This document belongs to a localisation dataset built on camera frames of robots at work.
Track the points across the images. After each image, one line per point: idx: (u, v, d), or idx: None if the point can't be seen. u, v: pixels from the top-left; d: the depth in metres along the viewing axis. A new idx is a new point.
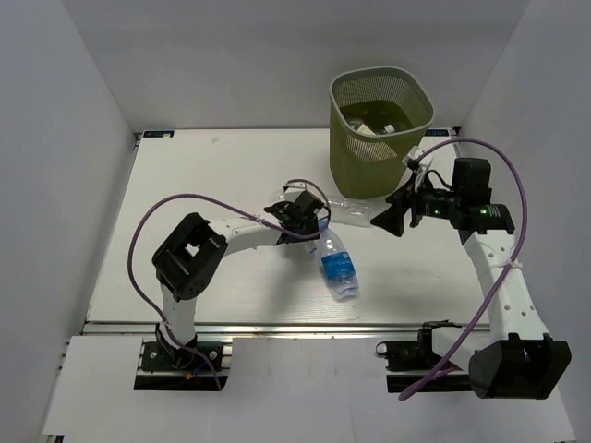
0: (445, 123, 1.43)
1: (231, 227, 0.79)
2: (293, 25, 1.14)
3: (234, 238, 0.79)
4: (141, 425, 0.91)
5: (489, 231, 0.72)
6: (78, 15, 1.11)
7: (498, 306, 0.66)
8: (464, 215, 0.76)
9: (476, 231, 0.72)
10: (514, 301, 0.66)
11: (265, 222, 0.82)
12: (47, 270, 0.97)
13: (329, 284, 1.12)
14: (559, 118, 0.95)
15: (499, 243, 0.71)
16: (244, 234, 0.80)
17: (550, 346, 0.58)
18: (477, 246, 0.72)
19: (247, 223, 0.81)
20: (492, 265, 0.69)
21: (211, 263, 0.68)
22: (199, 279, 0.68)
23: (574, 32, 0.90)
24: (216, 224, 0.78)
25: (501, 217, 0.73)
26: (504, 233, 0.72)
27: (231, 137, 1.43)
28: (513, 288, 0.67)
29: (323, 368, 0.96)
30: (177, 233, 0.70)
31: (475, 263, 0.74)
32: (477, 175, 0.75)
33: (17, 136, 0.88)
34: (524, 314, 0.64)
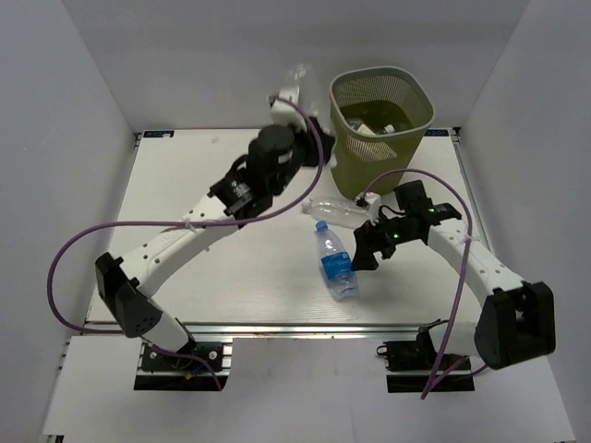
0: (444, 124, 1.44)
1: (150, 257, 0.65)
2: (293, 25, 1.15)
3: (158, 268, 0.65)
4: (141, 425, 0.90)
5: (442, 221, 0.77)
6: (79, 15, 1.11)
7: (476, 272, 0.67)
8: (418, 220, 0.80)
9: (430, 224, 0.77)
10: (486, 264, 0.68)
11: (196, 226, 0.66)
12: (47, 269, 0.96)
13: (329, 284, 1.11)
14: (558, 118, 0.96)
15: (454, 227, 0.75)
16: (170, 257, 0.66)
17: (534, 289, 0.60)
18: (439, 238, 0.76)
19: (174, 238, 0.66)
20: (455, 245, 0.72)
21: (135, 310, 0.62)
22: (137, 319, 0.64)
23: (574, 33, 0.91)
24: (128, 262, 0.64)
25: (449, 209, 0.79)
26: (455, 220, 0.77)
27: (232, 137, 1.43)
28: (482, 256, 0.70)
29: (323, 368, 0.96)
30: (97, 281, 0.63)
31: (444, 255, 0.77)
32: (416, 187, 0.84)
33: (17, 135, 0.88)
34: (498, 269, 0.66)
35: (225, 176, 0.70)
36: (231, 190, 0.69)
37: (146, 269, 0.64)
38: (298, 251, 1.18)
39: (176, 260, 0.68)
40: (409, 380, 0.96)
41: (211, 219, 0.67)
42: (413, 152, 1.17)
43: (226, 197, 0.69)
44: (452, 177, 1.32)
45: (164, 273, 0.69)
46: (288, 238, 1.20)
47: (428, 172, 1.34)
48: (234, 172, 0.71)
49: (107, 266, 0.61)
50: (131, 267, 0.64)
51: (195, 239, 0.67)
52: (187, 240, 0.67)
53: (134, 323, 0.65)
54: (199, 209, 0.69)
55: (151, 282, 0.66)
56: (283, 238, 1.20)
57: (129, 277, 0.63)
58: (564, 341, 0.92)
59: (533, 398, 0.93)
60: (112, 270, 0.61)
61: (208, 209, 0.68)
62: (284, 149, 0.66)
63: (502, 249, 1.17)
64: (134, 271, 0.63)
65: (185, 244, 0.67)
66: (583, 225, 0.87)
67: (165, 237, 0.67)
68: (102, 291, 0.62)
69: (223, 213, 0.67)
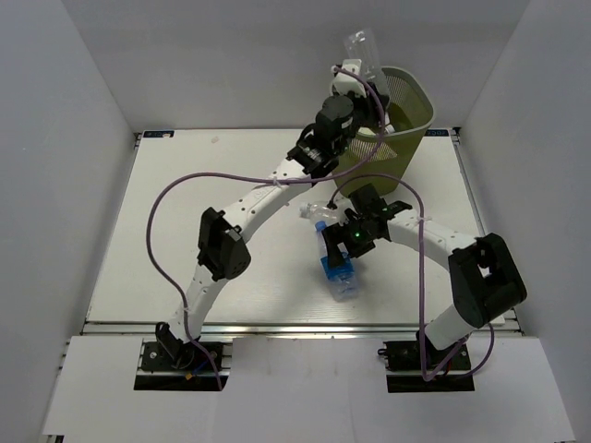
0: (444, 124, 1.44)
1: (247, 209, 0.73)
2: (294, 25, 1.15)
3: (253, 219, 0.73)
4: (140, 425, 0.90)
5: (397, 215, 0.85)
6: (79, 15, 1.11)
7: (435, 243, 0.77)
8: (377, 220, 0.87)
9: (389, 221, 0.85)
10: (441, 233, 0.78)
11: (283, 182, 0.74)
12: (48, 269, 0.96)
13: (329, 284, 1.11)
14: (558, 118, 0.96)
15: (407, 215, 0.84)
16: (263, 209, 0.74)
17: (488, 242, 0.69)
18: (398, 228, 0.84)
19: (265, 194, 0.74)
20: (412, 230, 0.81)
21: (235, 252, 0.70)
22: (234, 263, 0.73)
23: (574, 32, 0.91)
24: (230, 213, 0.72)
25: (401, 205, 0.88)
26: (406, 210, 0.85)
27: (232, 137, 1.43)
28: (437, 227, 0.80)
29: (323, 368, 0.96)
30: (203, 231, 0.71)
31: (406, 241, 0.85)
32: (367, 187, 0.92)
33: (17, 135, 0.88)
34: (452, 236, 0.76)
35: (298, 145, 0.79)
36: (305, 154, 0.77)
37: (245, 219, 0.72)
38: (298, 250, 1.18)
39: (265, 214, 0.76)
40: (409, 381, 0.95)
41: (294, 177, 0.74)
42: (413, 152, 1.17)
43: (303, 161, 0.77)
44: (452, 176, 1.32)
45: (257, 225, 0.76)
46: (288, 237, 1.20)
47: (428, 172, 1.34)
48: (303, 140, 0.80)
49: (211, 218, 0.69)
50: (233, 217, 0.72)
51: (282, 194, 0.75)
52: (275, 197, 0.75)
53: (231, 267, 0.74)
54: (282, 169, 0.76)
55: (248, 232, 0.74)
56: (283, 238, 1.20)
57: (233, 224, 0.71)
58: (564, 341, 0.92)
59: (533, 397, 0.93)
60: (216, 221, 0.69)
61: (289, 170, 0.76)
62: (346, 115, 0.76)
63: None
64: (236, 221, 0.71)
65: (272, 200, 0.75)
66: (583, 225, 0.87)
67: (258, 193, 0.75)
68: (207, 238, 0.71)
69: (303, 173, 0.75)
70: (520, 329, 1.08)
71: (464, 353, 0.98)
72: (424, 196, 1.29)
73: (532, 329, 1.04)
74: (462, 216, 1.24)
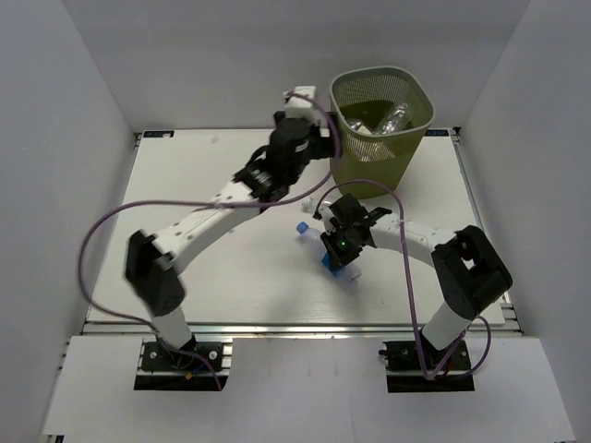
0: (444, 124, 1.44)
1: (183, 233, 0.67)
2: (294, 25, 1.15)
3: (190, 244, 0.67)
4: (139, 425, 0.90)
5: (379, 220, 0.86)
6: (79, 15, 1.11)
7: (417, 242, 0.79)
8: (360, 229, 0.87)
9: (371, 227, 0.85)
10: (422, 232, 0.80)
11: (227, 206, 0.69)
12: (48, 269, 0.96)
13: (328, 285, 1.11)
14: (558, 118, 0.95)
15: (388, 218, 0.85)
16: (202, 233, 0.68)
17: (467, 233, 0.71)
18: (379, 233, 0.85)
19: (204, 217, 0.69)
20: (393, 233, 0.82)
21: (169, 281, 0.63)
22: (166, 293, 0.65)
23: (575, 33, 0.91)
24: (163, 238, 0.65)
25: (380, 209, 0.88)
26: (387, 215, 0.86)
27: (232, 137, 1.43)
28: (417, 226, 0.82)
29: (323, 368, 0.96)
30: (128, 256, 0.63)
31: (388, 243, 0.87)
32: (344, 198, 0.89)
33: (17, 135, 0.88)
34: (432, 233, 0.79)
35: (247, 166, 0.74)
36: (254, 177, 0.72)
37: (180, 245, 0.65)
38: (298, 251, 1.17)
39: (203, 240, 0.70)
40: (409, 381, 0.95)
41: (239, 201, 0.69)
42: (413, 151, 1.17)
43: (250, 184, 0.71)
44: (451, 176, 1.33)
45: (193, 252, 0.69)
46: (288, 238, 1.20)
47: (428, 172, 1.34)
48: (254, 161, 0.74)
49: (142, 242, 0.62)
50: (165, 242, 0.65)
51: (223, 218, 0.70)
52: (216, 220, 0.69)
53: (164, 297, 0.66)
54: (227, 191, 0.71)
55: (184, 258, 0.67)
56: (283, 238, 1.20)
57: (165, 250, 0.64)
58: (564, 341, 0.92)
59: (533, 397, 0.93)
60: (146, 245, 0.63)
61: (234, 193, 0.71)
62: (300, 138, 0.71)
63: (503, 249, 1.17)
64: (171, 246, 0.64)
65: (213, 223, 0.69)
66: (584, 225, 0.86)
67: (196, 217, 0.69)
68: (135, 266, 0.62)
69: (249, 197, 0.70)
70: (519, 329, 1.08)
71: (464, 353, 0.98)
72: (423, 196, 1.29)
73: (532, 329, 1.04)
74: (462, 216, 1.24)
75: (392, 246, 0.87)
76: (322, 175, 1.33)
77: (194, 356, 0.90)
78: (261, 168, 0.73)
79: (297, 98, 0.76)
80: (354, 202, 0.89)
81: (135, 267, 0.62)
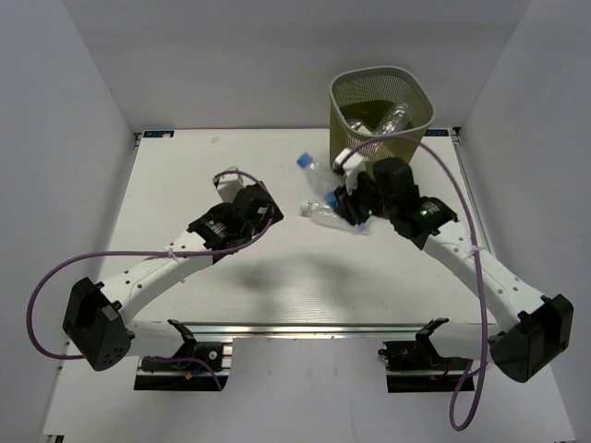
0: (444, 124, 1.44)
1: (132, 281, 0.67)
2: (294, 25, 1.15)
3: (139, 293, 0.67)
4: (139, 425, 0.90)
5: (441, 228, 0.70)
6: (79, 15, 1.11)
7: (492, 293, 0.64)
8: (410, 222, 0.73)
9: (429, 235, 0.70)
10: (500, 281, 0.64)
11: (177, 253, 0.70)
12: (48, 269, 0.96)
13: (329, 285, 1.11)
14: (558, 118, 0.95)
15: (455, 233, 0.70)
16: (152, 282, 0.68)
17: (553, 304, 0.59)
18: (440, 248, 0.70)
19: (156, 266, 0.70)
20: (463, 261, 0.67)
21: (113, 336, 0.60)
22: (109, 349, 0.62)
23: (574, 33, 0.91)
24: (110, 286, 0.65)
25: (440, 209, 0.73)
26: (451, 222, 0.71)
27: (232, 137, 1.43)
28: (494, 267, 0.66)
29: (323, 368, 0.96)
30: (70, 308, 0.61)
31: (442, 260, 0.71)
32: (404, 178, 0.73)
33: (17, 135, 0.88)
34: (514, 286, 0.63)
35: (201, 219, 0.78)
36: (208, 228, 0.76)
37: (128, 294, 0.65)
38: (298, 251, 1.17)
39: (154, 291, 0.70)
40: (410, 381, 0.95)
41: (192, 248, 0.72)
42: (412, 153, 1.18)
43: (205, 233, 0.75)
44: (451, 176, 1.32)
45: (143, 303, 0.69)
46: (288, 238, 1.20)
47: (428, 172, 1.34)
48: (208, 215, 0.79)
49: (86, 290, 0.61)
50: (113, 291, 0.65)
51: (174, 269, 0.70)
52: (168, 268, 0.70)
53: (103, 355, 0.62)
54: (181, 241, 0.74)
55: (131, 310, 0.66)
56: (282, 238, 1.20)
57: (111, 301, 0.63)
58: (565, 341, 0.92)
59: (534, 397, 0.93)
60: (90, 294, 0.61)
61: (187, 242, 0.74)
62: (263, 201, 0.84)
63: (503, 249, 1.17)
64: (117, 295, 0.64)
65: (163, 272, 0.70)
66: (583, 225, 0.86)
67: (147, 266, 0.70)
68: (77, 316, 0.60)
69: (203, 245, 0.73)
70: None
71: None
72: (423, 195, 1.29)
73: None
74: (462, 216, 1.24)
75: (446, 266, 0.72)
76: (322, 176, 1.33)
77: (192, 359, 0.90)
78: (217, 221, 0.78)
79: (227, 173, 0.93)
80: (410, 182, 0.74)
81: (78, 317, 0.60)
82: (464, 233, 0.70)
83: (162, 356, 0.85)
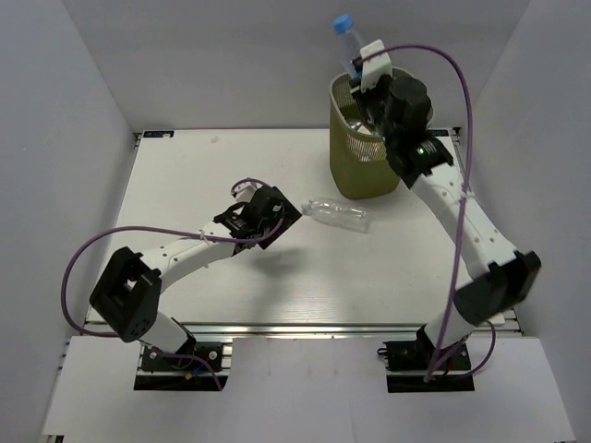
0: (445, 124, 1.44)
1: (169, 255, 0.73)
2: (294, 25, 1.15)
3: (175, 266, 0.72)
4: (139, 425, 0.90)
5: (434, 170, 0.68)
6: (79, 16, 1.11)
7: (470, 241, 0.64)
8: (404, 161, 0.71)
9: (421, 176, 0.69)
10: (480, 230, 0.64)
11: (211, 237, 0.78)
12: (48, 269, 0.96)
13: (328, 284, 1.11)
14: (558, 117, 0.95)
15: (448, 178, 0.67)
16: (187, 257, 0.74)
17: (525, 261, 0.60)
18: (428, 189, 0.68)
19: (190, 245, 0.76)
20: (449, 205, 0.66)
21: (148, 300, 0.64)
22: (139, 317, 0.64)
23: (575, 33, 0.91)
24: (150, 256, 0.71)
25: (439, 151, 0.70)
26: (445, 166, 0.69)
27: (232, 137, 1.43)
28: (476, 217, 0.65)
29: (323, 368, 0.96)
30: (110, 270, 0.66)
31: (429, 201, 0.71)
32: (417, 115, 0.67)
33: (17, 136, 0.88)
34: (491, 240, 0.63)
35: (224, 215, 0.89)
36: (230, 222, 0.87)
37: (166, 264, 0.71)
38: (298, 251, 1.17)
39: (185, 268, 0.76)
40: (409, 381, 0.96)
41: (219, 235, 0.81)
42: None
43: (229, 224, 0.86)
44: None
45: (174, 276, 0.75)
46: (288, 238, 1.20)
47: None
48: (230, 212, 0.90)
49: (124, 258, 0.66)
50: (151, 260, 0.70)
51: (205, 249, 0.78)
52: (201, 247, 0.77)
53: (133, 324, 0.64)
54: (210, 229, 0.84)
55: (166, 280, 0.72)
56: (283, 238, 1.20)
57: (151, 268, 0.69)
58: (565, 341, 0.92)
59: (533, 398, 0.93)
60: (126, 263, 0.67)
61: (216, 230, 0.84)
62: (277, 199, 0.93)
63: None
64: (157, 264, 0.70)
65: (198, 251, 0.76)
66: (583, 225, 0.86)
67: (182, 243, 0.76)
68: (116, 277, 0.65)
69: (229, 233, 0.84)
70: (520, 329, 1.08)
71: (464, 353, 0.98)
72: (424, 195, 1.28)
73: (532, 329, 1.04)
74: None
75: (431, 207, 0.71)
76: (322, 175, 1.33)
77: (192, 359, 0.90)
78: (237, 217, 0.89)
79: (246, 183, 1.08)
80: (424, 116, 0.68)
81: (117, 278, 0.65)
82: (458, 178, 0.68)
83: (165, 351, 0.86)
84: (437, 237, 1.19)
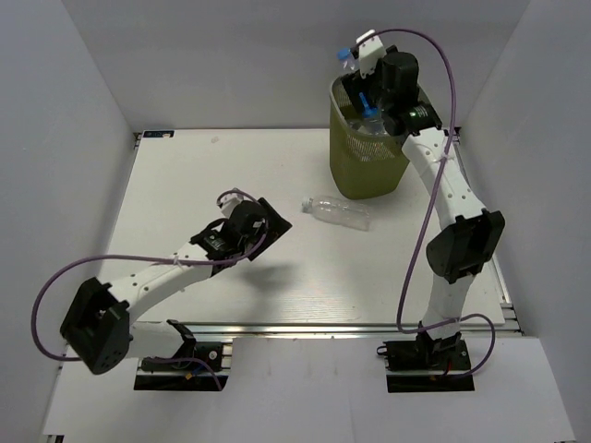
0: (444, 124, 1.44)
1: (139, 284, 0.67)
2: (294, 25, 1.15)
3: (147, 295, 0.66)
4: (139, 425, 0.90)
5: (422, 131, 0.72)
6: (79, 16, 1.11)
7: (443, 197, 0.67)
8: (396, 120, 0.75)
9: (409, 135, 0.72)
10: (455, 187, 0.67)
11: (186, 261, 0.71)
12: (48, 269, 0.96)
13: (328, 285, 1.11)
14: (558, 117, 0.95)
15: (434, 140, 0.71)
16: (158, 287, 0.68)
17: (488, 218, 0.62)
18: (416, 149, 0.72)
19: (162, 271, 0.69)
20: (429, 163, 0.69)
21: (115, 334, 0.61)
22: (109, 349, 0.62)
23: (575, 33, 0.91)
24: (118, 286, 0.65)
25: (431, 115, 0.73)
26: (433, 129, 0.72)
27: (232, 137, 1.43)
28: (454, 176, 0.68)
29: (323, 368, 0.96)
30: (78, 301, 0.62)
31: (416, 164, 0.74)
32: (405, 78, 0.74)
33: (17, 136, 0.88)
34: (464, 197, 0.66)
35: (202, 233, 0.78)
36: (209, 243, 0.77)
37: (136, 295, 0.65)
38: (298, 251, 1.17)
39: (158, 295, 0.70)
40: (409, 381, 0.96)
41: (195, 258, 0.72)
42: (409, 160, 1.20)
43: (206, 245, 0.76)
44: None
45: (147, 305, 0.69)
46: (288, 238, 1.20)
47: None
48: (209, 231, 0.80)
49: (92, 289, 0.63)
50: (119, 292, 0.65)
51: (180, 274, 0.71)
52: (174, 274, 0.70)
53: (102, 356, 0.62)
54: (184, 251, 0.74)
55: (136, 312, 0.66)
56: (283, 238, 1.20)
57: (119, 300, 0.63)
58: (565, 340, 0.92)
59: (533, 398, 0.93)
60: (97, 293, 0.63)
61: (191, 252, 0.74)
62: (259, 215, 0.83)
63: (503, 248, 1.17)
64: (125, 295, 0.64)
65: (170, 279, 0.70)
66: (583, 225, 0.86)
67: (153, 269, 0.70)
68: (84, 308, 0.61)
69: (207, 257, 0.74)
70: (520, 329, 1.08)
71: (464, 353, 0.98)
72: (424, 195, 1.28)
73: (532, 329, 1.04)
74: None
75: (418, 170, 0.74)
76: (322, 175, 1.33)
77: (192, 359, 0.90)
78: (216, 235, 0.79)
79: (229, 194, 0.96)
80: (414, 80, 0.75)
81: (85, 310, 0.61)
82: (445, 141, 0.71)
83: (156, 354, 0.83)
84: (437, 235, 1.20)
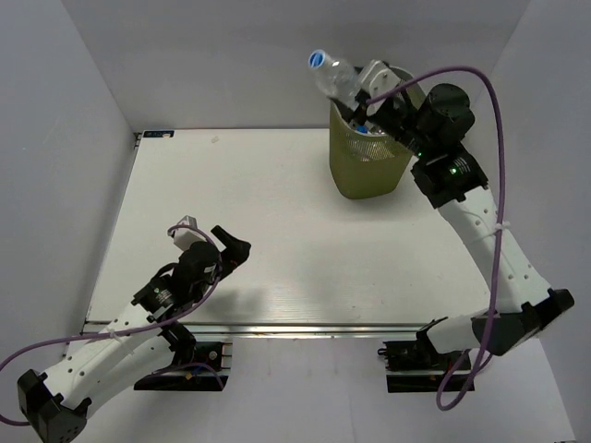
0: None
1: (75, 369, 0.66)
2: (293, 25, 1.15)
3: (84, 380, 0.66)
4: (140, 425, 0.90)
5: (467, 194, 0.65)
6: (79, 15, 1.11)
7: (503, 276, 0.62)
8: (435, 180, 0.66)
9: (453, 200, 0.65)
10: (514, 267, 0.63)
11: (120, 333, 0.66)
12: (49, 270, 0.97)
13: (329, 286, 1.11)
14: (557, 116, 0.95)
15: (481, 206, 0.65)
16: (94, 368, 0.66)
17: (557, 299, 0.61)
18: (462, 215, 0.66)
19: (97, 350, 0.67)
20: (484, 236, 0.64)
21: (55, 425, 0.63)
22: (61, 431, 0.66)
23: (575, 31, 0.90)
24: (54, 378, 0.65)
25: (474, 171, 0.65)
26: (478, 190, 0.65)
27: (232, 137, 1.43)
28: (509, 250, 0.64)
29: (323, 368, 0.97)
30: (20, 397, 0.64)
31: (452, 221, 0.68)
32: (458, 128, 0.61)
33: (17, 135, 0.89)
34: (525, 277, 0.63)
35: (149, 283, 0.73)
36: (154, 296, 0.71)
37: (69, 384, 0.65)
38: (298, 251, 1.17)
39: (103, 372, 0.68)
40: (409, 381, 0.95)
41: (136, 326, 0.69)
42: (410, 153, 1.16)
43: (150, 305, 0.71)
44: None
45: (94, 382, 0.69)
46: (288, 239, 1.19)
47: None
48: (157, 278, 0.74)
49: (30, 383, 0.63)
50: (54, 382, 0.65)
51: (118, 348, 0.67)
52: (110, 351, 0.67)
53: (58, 436, 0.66)
54: (126, 316, 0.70)
55: (79, 394, 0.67)
56: (283, 238, 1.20)
57: (54, 393, 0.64)
58: (564, 341, 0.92)
59: (532, 396, 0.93)
60: (32, 389, 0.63)
61: (132, 317, 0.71)
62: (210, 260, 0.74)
63: None
64: (58, 388, 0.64)
65: (107, 355, 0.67)
66: (582, 227, 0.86)
67: (90, 349, 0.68)
68: (23, 407, 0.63)
69: (148, 320, 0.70)
70: None
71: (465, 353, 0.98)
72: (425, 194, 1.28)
73: None
74: None
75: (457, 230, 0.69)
76: (322, 175, 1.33)
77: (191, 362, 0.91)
78: (164, 284, 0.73)
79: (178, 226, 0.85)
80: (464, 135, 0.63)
81: (24, 407, 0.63)
82: (491, 203, 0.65)
83: (150, 371, 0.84)
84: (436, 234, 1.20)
